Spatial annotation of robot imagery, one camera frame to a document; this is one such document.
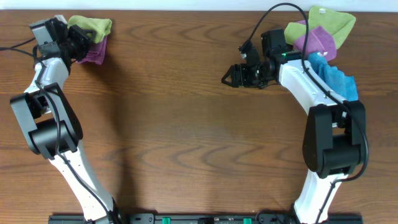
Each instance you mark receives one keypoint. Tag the purple crumpled cloth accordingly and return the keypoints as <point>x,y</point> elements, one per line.
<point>319,40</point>

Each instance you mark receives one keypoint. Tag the green cloth at back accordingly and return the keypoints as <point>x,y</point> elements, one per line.
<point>337,24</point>

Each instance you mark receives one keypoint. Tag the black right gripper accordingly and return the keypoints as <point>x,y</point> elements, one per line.
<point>243,74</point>

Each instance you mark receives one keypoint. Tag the green microfibre cloth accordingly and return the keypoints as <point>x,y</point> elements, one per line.
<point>101,27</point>

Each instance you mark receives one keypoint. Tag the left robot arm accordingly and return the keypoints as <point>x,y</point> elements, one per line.
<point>48,123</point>

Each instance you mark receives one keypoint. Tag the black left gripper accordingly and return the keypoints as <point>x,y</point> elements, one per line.
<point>82,40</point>

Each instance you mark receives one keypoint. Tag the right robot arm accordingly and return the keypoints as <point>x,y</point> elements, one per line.
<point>334,143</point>

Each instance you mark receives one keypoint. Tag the folded purple cloth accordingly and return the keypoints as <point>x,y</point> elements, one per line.
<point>96,53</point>

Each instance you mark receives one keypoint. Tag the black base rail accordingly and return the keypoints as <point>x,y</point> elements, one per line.
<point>264,218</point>

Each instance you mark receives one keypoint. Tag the blue cloth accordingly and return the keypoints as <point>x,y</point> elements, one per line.
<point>334,78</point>

